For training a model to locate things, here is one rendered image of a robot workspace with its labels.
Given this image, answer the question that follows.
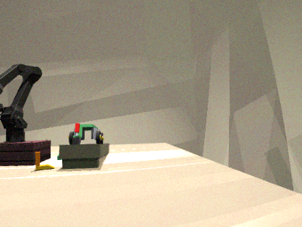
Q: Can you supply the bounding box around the red-headed stop pin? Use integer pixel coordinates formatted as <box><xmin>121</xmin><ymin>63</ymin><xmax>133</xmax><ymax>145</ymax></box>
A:
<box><xmin>75</xmin><ymin>124</ymin><xmax>80</xmax><ymax>135</ymax></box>

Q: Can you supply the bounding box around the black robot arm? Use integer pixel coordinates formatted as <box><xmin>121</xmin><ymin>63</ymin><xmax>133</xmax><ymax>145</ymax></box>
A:
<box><xmin>0</xmin><ymin>64</ymin><xmax>42</xmax><ymax>143</ymax></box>

